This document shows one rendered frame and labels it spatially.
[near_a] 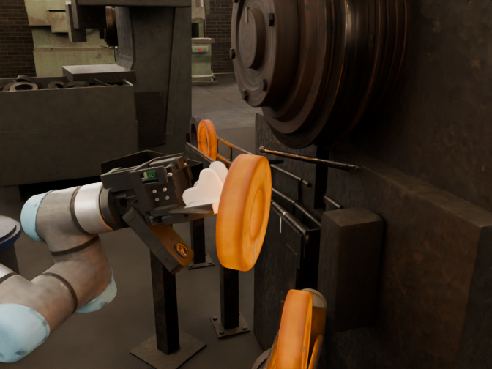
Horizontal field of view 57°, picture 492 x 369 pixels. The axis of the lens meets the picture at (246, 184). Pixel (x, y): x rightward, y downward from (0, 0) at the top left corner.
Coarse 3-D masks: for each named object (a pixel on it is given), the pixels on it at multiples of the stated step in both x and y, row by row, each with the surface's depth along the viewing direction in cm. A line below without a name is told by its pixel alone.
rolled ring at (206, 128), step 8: (208, 120) 190; (200, 128) 195; (208, 128) 186; (200, 136) 198; (208, 136) 185; (216, 136) 185; (200, 144) 199; (208, 144) 186; (216, 144) 186; (208, 152) 188; (216, 152) 187
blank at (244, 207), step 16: (240, 160) 58; (256, 160) 58; (240, 176) 56; (256, 176) 58; (224, 192) 55; (240, 192) 54; (256, 192) 59; (224, 208) 54; (240, 208) 54; (256, 208) 65; (224, 224) 54; (240, 224) 54; (256, 224) 64; (224, 240) 55; (240, 240) 55; (256, 240) 63; (224, 256) 57; (240, 256) 56; (256, 256) 64
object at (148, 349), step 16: (112, 160) 151; (128, 160) 156; (144, 160) 162; (192, 160) 150; (160, 272) 155; (160, 288) 158; (160, 304) 160; (176, 304) 164; (160, 320) 163; (176, 320) 166; (160, 336) 166; (176, 336) 168; (144, 352) 168; (160, 352) 168; (176, 352) 168; (192, 352) 168; (160, 368) 160; (176, 368) 160
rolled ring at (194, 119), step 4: (192, 116) 209; (196, 116) 207; (200, 116) 207; (192, 120) 209; (196, 120) 204; (200, 120) 204; (192, 124) 212; (196, 124) 203; (192, 128) 214; (196, 128) 203; (192, 132) 215; (196, 132) 204; (192, 136) 216; (196, 136) 216; (192, 140) 216; (196, 140) 216; (192, 144) 215; (196, 144) 215; (192, 148) 216
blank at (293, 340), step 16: (288, 304) 63; (304, 304) 63; (288, 320) 61; (304, 320) 61; (288, 336) 60; (304, 336) 60; (288, 352) 59; (304, 352) 62; (288, 368) 59; (304, 368) 66
